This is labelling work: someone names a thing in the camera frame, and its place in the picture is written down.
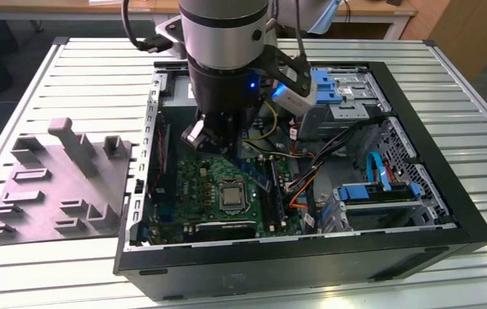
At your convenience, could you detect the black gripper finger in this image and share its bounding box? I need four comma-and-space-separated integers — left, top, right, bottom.
182, 120, 227, 154

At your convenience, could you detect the black RAM slot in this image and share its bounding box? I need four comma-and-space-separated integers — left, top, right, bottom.
256, 154, 272, 230

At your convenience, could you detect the silver CPU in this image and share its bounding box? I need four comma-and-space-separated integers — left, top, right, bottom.
220, 186, 247, 207

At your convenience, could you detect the green motherboard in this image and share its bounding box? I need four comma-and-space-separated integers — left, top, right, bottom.
144, 153, 315, 246

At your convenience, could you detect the blue optical bay latch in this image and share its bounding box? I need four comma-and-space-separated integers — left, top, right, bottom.
310, 70, 342, 104

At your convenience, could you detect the black graphics card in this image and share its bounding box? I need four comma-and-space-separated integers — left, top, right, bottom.
194, 220, 258, 241

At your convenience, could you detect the metal drive cage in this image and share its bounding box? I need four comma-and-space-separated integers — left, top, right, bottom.
296, 69, 392, 139

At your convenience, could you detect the grey parts rack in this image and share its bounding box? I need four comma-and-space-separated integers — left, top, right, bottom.
0, 117, 142, 248

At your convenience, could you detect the hard disk in blue carrier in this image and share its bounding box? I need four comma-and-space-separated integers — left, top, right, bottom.
336, 182, 420, 203

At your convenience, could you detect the black PC case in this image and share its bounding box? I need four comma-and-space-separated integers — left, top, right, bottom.
112, 60, 487, 302

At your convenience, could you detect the metal disk bay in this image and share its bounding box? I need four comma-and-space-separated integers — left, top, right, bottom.
332, 180, 459, 233

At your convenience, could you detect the wooden desk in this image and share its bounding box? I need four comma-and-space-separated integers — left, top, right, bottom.
0, 0, 419, 39

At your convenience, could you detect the wooden cabinet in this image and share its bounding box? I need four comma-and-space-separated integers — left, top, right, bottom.
414, 0, 487, 83

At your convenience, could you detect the yellow wire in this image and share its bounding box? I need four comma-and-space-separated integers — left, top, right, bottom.
243, 104, 279, 142

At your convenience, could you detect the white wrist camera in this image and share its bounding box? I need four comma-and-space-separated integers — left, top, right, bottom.
264, 46, 318, 116

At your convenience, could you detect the black camera cable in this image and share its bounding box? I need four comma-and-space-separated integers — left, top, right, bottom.
120, 0, 171, 53
292, 0, 310, 62

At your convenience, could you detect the black cable bundle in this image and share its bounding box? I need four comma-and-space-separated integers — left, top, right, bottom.
286, 118, 384, 194

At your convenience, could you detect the orange wire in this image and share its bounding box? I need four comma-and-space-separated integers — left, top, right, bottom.
288, 182, 312, 210

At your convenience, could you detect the blue SATA cable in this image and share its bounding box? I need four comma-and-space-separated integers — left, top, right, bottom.
366, 151, 394, 191

